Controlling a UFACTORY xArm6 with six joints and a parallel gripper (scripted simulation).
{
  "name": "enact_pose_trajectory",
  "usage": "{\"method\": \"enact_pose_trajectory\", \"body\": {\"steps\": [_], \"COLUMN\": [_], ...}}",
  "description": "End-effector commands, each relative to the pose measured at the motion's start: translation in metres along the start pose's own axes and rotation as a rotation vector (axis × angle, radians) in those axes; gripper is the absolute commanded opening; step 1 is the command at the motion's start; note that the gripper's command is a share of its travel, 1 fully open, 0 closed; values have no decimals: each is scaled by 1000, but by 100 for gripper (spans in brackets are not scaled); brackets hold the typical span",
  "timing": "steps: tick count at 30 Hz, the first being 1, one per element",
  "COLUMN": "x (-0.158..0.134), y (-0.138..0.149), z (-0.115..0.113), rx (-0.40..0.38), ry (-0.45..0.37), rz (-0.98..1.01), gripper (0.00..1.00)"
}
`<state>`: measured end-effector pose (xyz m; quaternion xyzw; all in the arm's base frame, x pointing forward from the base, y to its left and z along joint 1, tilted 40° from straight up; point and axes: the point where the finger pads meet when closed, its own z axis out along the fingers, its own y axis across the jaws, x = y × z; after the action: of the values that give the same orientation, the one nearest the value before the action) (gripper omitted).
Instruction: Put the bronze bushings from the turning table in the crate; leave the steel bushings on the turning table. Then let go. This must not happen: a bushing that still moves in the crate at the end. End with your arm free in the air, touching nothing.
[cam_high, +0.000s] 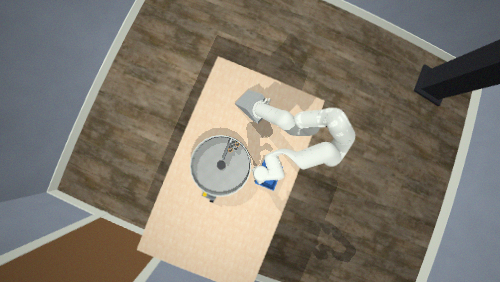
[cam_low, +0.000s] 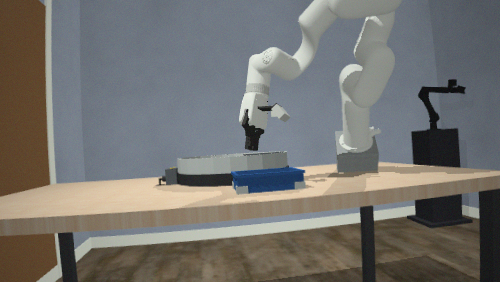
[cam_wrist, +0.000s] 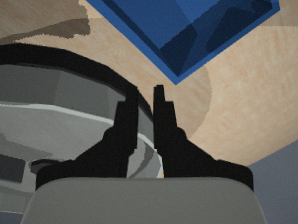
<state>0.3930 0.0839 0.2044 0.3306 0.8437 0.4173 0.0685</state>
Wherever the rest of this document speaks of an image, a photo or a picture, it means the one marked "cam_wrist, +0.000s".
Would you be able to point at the blue square tray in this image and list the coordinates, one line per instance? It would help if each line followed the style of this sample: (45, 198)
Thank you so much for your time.
(180, 36)

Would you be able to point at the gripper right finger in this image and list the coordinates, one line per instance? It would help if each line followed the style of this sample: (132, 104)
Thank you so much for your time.
(180, 157)

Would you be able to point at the grey round turning table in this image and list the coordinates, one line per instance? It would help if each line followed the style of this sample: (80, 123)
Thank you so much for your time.
(87, 91)

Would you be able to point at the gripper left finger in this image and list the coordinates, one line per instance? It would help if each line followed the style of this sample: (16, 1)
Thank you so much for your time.
(104, 159)

